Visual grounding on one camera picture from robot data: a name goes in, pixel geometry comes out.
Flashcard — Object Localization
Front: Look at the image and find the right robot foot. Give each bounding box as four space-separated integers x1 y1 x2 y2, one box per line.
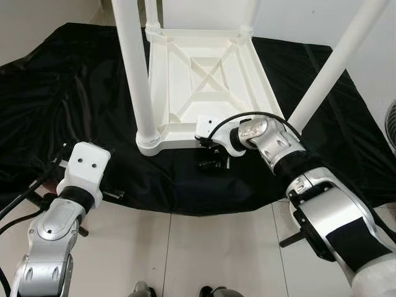
199 285 245 297

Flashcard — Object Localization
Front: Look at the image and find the black table cloth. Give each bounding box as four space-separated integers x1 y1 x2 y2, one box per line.
0 23 396 216

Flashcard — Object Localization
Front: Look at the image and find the white plastic table top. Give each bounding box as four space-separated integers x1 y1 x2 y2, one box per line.
136 28 285 155

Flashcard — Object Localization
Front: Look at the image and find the white plastic table leg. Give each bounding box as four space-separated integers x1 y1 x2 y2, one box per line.
238 0 257 35
288 0 390 134
144 0 161 35
111 0 161 146

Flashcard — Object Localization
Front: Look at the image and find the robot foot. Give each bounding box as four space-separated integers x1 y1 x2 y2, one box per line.
127 282 157 297
199 285 245 297

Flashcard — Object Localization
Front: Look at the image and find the white standing fan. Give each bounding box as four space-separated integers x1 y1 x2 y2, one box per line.
385 102 396 152

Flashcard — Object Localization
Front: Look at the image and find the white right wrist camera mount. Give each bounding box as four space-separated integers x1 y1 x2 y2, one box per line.
195 116 247 157

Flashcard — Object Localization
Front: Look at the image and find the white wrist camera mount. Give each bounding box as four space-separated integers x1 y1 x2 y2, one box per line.
57 142 112 208
195 116 247 157

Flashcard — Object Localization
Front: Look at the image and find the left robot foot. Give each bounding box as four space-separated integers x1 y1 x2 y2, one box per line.
127 282 157 297

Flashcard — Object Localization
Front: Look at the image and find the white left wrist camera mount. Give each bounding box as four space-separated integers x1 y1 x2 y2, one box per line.
57 142 112 208

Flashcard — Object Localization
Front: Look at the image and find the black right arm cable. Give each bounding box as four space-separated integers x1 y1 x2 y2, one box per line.
207 111 304 142

